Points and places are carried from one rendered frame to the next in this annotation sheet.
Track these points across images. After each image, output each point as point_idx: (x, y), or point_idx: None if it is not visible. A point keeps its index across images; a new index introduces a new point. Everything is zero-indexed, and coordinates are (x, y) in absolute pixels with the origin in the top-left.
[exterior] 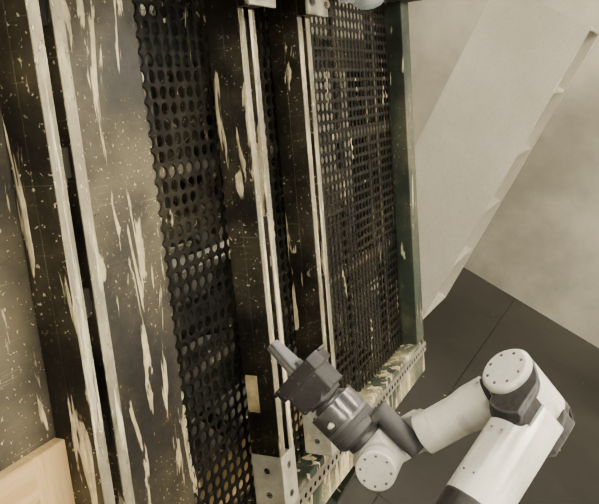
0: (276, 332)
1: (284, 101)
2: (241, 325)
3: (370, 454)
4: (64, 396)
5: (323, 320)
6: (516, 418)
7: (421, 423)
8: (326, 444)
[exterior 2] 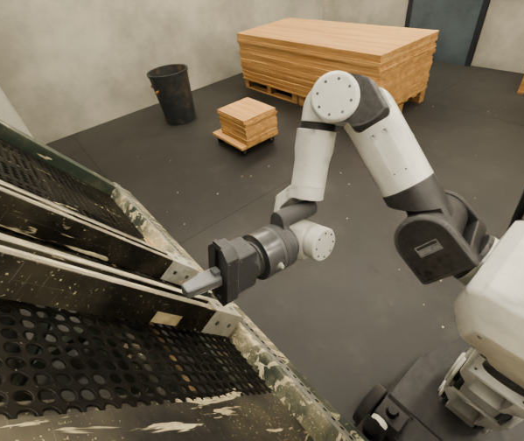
0: (129, 279)
1: None
2: (108, 312)
3: (316, 242)
4: None
5: (113, 234)
6: (386, 112)
7: (310, 192)
8: (192, 271)
